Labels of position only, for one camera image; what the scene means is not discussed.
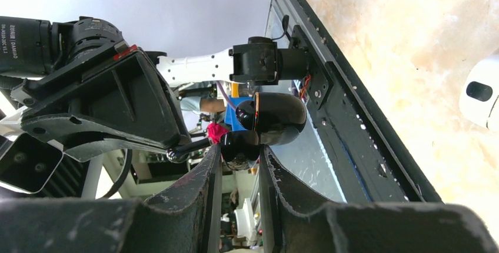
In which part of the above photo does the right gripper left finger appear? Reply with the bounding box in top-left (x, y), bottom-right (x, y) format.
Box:
top-left (1, 145), bottom-right (222, 252)

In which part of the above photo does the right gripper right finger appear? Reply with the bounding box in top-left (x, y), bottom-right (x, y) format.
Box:
top-left (260, 145), bottom-right (498, 252)

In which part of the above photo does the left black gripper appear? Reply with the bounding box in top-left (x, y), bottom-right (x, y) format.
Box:
top-left (1, 16), bottom-right (189, 162)

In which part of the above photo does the black earbud charging case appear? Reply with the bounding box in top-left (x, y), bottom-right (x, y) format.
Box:
top-left (218, 92), bottom-right (307, 171)

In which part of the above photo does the white earbud charging case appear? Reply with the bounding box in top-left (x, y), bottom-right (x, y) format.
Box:
top-left (458, 54), bottom-right (498, 132)

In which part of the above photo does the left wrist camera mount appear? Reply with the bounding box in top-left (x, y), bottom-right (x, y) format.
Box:
top-left (1, 134), bottom-right (64, 194)

